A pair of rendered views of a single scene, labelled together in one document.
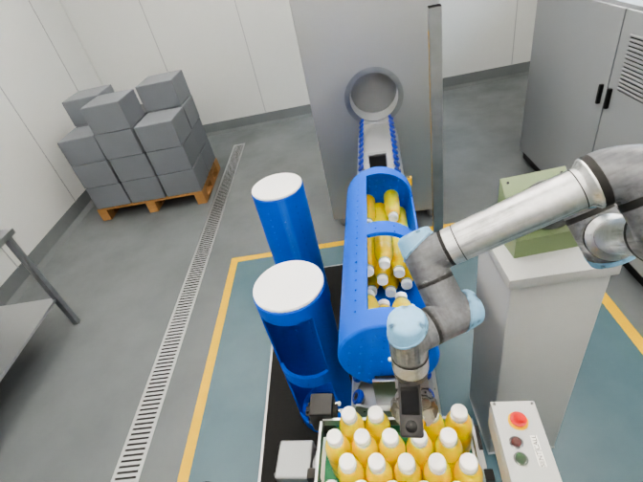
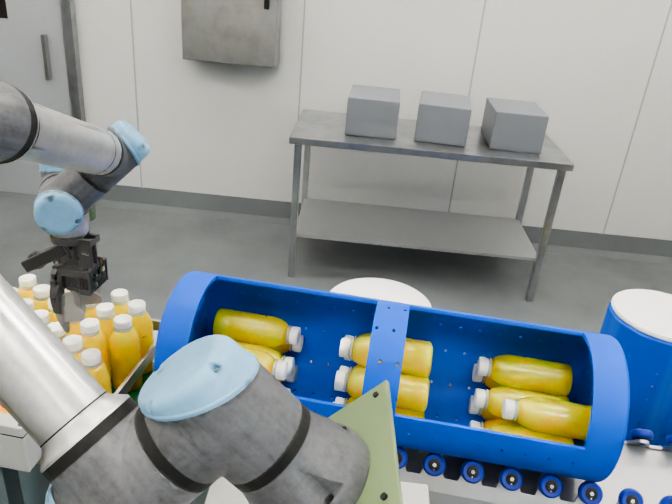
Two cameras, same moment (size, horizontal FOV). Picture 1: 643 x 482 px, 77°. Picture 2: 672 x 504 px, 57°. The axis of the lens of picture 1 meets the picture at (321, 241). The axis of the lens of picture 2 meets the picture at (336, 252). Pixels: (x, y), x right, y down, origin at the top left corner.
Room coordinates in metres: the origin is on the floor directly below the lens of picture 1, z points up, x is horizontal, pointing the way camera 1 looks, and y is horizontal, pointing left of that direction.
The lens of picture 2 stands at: (0.90, -1.23, 1.86)
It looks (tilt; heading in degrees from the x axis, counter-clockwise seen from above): 26 degrees down; 84
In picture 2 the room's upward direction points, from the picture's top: 5 degrees clockwise
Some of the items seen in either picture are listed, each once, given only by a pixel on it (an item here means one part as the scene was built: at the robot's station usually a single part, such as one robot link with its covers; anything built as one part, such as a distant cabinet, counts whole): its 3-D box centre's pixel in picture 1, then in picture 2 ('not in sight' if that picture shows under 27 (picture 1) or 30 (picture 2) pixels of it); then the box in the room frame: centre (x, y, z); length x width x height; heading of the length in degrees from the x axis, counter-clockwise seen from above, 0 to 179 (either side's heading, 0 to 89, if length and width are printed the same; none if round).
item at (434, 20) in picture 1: (436, 169); not in sight; (2.04, -0.75, 0.85); 0.06 x 0.06 x 1.70; 77
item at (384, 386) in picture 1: (391, 389); not in sight; (0.66, -0.10, 0.99); 0.10 x 0.02 x 0.12; 77
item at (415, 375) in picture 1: (408, 361); (69, 222); (0.49, -0.12, 1.35); 0.08 x 0.08 x 0.05
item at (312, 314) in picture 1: (311, 355); not in sight; (1.16, 0.16, 0.59); 0.28 x 0.28 x 0.88
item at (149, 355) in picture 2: (393, 421); (134, 375); (0.58, -0.08, 0.96); 0.40 x 0.01 x 0.03; 77
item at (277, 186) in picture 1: (277, 186); (664, 315); (1.96, 0.17, 1.03); 0.28 x 0.28 x 0.01
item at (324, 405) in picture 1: (325, 412); not in sight; (0.66, 0.11, 0.95); 0.10 x 0.07 x 0.10; 77
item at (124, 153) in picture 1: (142, 146); not in sight; (4.37, 1.65, 0.59); 1.20 x 0.80 x 1.19; 83
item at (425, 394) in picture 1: (411, 380); (76, 260); (0.50, -0.12, 1.27); 0.09 x 0.08 x 0.12; 167
